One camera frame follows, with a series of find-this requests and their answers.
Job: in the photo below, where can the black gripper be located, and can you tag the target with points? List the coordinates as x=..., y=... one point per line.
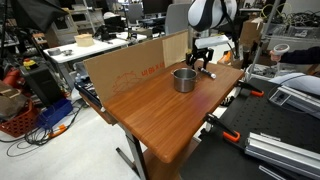
x=202, y=52

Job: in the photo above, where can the black white Expo marker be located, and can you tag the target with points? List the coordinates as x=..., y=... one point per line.
x=207, y=73

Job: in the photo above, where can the white VR controller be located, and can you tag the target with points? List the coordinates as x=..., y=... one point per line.
x=281, y=49

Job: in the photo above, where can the dark sleeved forearm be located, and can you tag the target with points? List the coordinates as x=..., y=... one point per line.
x=301, y=56

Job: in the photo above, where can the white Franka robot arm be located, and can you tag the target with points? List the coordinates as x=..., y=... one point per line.
x=210, y=13

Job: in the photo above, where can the small stainless steel pot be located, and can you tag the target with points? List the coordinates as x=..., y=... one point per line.
x=184, y=83

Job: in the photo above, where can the person hand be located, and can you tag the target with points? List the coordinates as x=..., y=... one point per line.
x=276, y=56

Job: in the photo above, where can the orange object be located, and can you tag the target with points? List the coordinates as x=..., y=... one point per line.
x=225, y=56

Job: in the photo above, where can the small open cardboard box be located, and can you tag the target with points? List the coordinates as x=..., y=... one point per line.
x=230, y=60

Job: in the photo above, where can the grey office chair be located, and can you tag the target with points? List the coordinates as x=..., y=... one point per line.
x=176, y=18

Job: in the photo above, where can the black orange bar clamp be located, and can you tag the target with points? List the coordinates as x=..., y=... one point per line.
x=250, y=88
x=221, y=128

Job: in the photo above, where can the brown cardboard box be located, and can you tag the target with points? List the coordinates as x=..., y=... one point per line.
x=250, y=31

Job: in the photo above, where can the grey metal pole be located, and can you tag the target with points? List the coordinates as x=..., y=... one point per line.
x=261, y=43

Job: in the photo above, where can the brown printed cardboard sheet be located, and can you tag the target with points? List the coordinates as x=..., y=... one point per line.
x=130, y=70

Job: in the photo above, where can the black perforated breadboard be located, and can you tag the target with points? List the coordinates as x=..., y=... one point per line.
x=266, y=120

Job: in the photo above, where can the white work table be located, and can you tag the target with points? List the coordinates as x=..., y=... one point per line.
x=90, y=50

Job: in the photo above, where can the small wooden box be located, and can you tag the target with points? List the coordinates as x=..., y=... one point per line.
x=84, y=40

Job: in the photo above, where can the small metal bowl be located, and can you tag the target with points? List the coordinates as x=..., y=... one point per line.
x=67, y=52

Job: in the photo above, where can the beige cabinet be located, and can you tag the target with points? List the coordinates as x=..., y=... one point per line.
x=61, y=31

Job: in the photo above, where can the grey tape roll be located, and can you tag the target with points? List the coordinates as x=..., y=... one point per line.
x=54, y=51

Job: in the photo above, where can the blue plastic bin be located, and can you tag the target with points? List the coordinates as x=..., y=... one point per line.
x=55, y=113

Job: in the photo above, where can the black equipment case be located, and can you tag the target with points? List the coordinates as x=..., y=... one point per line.
x=41, y=83

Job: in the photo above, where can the black softbox light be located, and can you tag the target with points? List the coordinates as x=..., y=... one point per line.
x=36, y=13

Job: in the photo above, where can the red yellow emergency stop button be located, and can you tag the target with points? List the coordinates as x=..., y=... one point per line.
x=29, y=63

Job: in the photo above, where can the red plastic basket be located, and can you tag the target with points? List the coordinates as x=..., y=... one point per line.
x=20, y=123

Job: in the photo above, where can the brown bag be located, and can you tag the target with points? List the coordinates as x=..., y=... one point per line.
x=11, y=100

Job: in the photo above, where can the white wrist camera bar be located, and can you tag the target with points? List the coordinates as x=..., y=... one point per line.
x=211, y=41

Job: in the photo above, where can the aluminium extrusion rail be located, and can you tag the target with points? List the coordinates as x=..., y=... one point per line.
x=300, y=100
x=283, y=155

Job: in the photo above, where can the metal table frame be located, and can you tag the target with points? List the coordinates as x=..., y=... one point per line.
x=138, y=156

